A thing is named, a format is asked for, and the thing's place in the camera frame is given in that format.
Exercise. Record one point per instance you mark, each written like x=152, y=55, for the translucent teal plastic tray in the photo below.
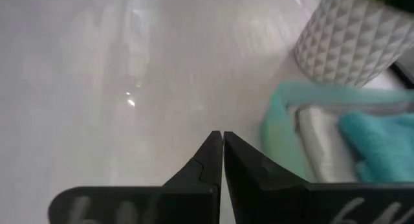
x=275, y=136

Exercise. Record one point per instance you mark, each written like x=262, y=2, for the succulent in triangle-patterned pot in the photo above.
x=349, y=39

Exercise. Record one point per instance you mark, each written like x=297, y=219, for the black metal table frame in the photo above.
x=404, y=73

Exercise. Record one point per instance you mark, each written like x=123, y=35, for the teal microfiber towel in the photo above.
x=381, y=146

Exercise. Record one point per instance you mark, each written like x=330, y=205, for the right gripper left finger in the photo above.
x=181, y=201

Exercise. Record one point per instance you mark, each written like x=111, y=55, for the grey waffle towel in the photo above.
x=320, y=146

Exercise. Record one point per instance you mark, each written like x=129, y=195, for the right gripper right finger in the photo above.
x=291, y=204

